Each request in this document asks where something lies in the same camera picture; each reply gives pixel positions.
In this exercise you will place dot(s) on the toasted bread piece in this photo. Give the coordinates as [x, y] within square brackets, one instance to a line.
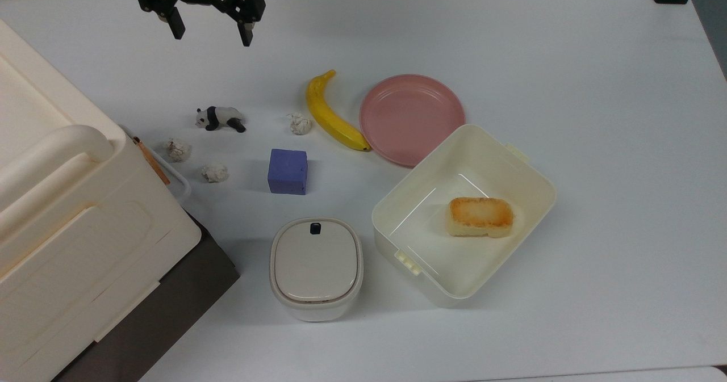
[480, 217]

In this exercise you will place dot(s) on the large cream plastic cabinet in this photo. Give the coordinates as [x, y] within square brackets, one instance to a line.
[74, 240]

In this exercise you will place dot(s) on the purple foam cube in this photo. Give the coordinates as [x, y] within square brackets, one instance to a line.
[288, 171]

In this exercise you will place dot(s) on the yellow banana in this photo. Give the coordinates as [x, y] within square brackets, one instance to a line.
[326, 115]

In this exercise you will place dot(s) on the black and white panda toy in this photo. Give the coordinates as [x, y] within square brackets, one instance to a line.
[220, 118]

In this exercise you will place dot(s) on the pink round plate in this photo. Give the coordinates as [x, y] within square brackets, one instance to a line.
[410, 118]

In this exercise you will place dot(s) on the small white lidded bin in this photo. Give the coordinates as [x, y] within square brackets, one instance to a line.
[316, 268]

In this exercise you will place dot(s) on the crumpled white paper ball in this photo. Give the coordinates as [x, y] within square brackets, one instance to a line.
[214, 172]
[178, 149]
[300, 124]

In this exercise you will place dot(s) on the cream plastic open container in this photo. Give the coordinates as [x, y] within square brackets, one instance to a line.
[420, 246]

